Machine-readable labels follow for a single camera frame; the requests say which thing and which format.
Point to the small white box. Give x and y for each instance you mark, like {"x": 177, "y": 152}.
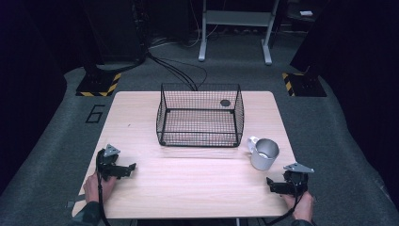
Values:
{"x": 306, "y": 13}

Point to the dark round disc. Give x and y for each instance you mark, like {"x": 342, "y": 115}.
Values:
{"x": 225, "y": 103}

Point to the person's left hand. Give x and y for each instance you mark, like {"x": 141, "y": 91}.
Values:
{"x": 94, "y": 188}

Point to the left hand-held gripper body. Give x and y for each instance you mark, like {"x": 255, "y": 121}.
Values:
{"x": 108, "y": 161}

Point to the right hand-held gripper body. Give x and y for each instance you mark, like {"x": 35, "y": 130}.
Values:
{"x": 297, "y": 179}

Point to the person's right hand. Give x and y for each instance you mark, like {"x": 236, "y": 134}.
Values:
{"x": 302, "y": 207}

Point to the white mug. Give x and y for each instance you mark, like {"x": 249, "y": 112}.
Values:
{"x": 261, "y": 161}

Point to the white metal stand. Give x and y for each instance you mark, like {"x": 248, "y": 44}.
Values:
{"x": 236, "y": 18}

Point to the black hazard striped stand base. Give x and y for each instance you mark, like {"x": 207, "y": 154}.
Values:
{"x": 304, "y": 85}
{"x": 97, "y": 84}

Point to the dark equipment column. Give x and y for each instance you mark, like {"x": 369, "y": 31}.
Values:
{"x": 116, "y": 31}

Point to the dark curtain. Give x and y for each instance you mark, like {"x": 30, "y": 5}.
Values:
{"x": 28, "y": 94}
{"x": 360, "y": 78}

